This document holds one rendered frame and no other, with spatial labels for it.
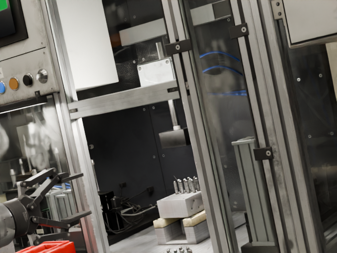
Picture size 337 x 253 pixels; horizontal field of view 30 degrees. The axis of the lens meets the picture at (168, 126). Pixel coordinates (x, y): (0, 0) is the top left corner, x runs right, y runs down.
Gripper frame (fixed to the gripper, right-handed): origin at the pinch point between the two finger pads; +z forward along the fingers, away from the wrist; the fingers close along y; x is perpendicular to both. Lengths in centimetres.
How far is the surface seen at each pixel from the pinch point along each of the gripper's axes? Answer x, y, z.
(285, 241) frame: -37.8, -17.9, 21.5
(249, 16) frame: -40, 31, 21
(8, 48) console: 35, 40, 20
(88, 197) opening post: 18.5, -4.6, 21.8
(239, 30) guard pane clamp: -37, 28, 21
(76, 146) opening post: 18.5, 9.4, 21.6
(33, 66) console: 26.8, 32.8, 20.4
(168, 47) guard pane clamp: -18.2, 28.5, 21.1
